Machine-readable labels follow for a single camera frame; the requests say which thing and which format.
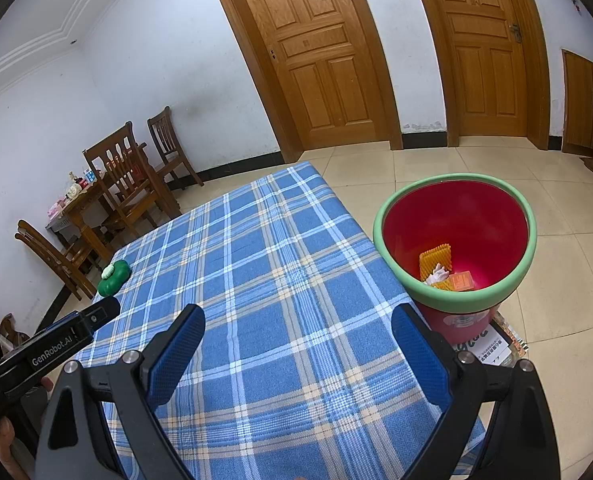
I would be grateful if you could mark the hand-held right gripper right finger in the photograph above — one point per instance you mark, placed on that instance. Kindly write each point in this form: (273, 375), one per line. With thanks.
(421, 355)

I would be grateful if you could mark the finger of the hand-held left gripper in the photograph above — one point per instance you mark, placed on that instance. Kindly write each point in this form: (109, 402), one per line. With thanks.
(104, 310)

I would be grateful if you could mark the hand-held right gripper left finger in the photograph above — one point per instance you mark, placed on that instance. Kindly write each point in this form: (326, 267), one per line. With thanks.
(174, 355)

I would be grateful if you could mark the yellow foam fruit net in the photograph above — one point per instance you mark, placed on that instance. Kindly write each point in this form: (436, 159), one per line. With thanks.
(434, 257)
(444, 286)

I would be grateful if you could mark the white tissue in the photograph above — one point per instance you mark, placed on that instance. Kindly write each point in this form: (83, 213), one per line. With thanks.
(436, 276)

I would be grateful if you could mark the orange cardboard box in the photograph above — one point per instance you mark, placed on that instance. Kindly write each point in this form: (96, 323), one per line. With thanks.
(461, 281)

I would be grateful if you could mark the red bin with green rim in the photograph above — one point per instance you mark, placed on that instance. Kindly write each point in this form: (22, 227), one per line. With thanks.
(456, 215)

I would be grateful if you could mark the person's left hand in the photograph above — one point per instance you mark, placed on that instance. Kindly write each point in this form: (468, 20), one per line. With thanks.
(1, 440)

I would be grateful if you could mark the green clover-shaped box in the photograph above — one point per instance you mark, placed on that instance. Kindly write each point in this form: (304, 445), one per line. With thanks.
(114, 282)

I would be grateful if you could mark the white printed bag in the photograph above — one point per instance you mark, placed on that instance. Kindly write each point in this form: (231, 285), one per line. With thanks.
(486, 352)

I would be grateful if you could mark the low wooden chair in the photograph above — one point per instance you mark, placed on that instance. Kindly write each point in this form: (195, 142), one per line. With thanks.
(51, 255)

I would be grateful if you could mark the silver printed bag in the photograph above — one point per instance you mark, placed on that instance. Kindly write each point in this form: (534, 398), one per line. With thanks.
(513, 335)

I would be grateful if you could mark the wooden dining table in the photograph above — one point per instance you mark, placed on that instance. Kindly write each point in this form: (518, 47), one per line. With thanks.
(84, 210)

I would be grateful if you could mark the pink packet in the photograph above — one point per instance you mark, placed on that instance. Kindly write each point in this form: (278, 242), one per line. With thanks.
(59, 207)

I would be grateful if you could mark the white figurine bottle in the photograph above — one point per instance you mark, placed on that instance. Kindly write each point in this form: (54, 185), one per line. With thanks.
(74, 190)

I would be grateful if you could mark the blue plaid tablecloth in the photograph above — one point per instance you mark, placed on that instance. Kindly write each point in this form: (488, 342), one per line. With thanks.
(276, 285)

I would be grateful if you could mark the blue and white carton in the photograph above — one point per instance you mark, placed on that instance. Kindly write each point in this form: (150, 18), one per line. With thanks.
(91, 176)

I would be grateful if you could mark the tall wooden chair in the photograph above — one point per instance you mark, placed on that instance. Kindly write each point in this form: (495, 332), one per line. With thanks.
(121, 175)

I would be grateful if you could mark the wooden cabinet door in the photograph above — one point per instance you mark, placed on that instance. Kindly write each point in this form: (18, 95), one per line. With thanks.
(586, 105)

